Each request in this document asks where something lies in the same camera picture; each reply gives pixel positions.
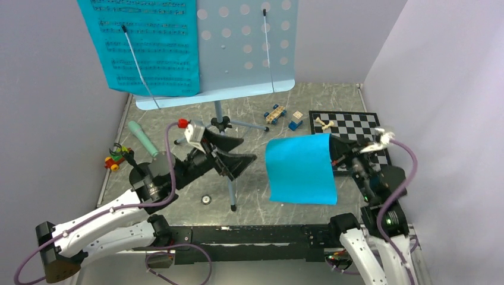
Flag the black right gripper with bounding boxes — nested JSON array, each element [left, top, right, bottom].
[[323, 132, 376, 200]]

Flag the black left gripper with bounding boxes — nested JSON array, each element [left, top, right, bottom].
[[172, 128, 257, 191]]

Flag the teal sheet music page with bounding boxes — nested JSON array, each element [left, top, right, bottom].
[[77, 0, 200, 97], [265, 134, 338, 205]]

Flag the mint green toy microphone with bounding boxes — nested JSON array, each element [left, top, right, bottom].
[[127, 121, 159, 157]]

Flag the black microphone desk stand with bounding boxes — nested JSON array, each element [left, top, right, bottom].
[[109, 142, 150, 184]]

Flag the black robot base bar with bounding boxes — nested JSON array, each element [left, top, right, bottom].
[[170, 224, 343, 265]]

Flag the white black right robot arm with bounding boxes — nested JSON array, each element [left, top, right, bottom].
[[327, 135, 417, 284]]

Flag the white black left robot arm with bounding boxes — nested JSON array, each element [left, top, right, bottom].
[[35, 124, 256, 284]]

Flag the cream chess piece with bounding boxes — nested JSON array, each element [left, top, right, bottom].
[[322, 121, 335, 131], [314, 118, 326, 129]]

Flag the black white chessboard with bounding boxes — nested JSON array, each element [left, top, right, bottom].
[[308, 110, 380, 177]]

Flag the blue white toy block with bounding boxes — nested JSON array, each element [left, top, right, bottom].
[[288, 110, 303, 131]]

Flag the beige toy car blue wheels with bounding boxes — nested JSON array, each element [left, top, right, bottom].
[[264, 104, 287, 125]]

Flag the red green brick toy car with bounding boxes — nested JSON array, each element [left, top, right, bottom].
[[104, 147, 132, 172]]

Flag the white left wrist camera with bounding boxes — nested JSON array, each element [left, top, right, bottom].
[[175, 121, 206, 150]]

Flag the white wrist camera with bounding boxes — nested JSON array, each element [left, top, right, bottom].
[[175, 121, 206, 150], [360, 126, 395, 153]]

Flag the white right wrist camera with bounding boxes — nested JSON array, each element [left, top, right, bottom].
[[360, 126, 395, 153]]

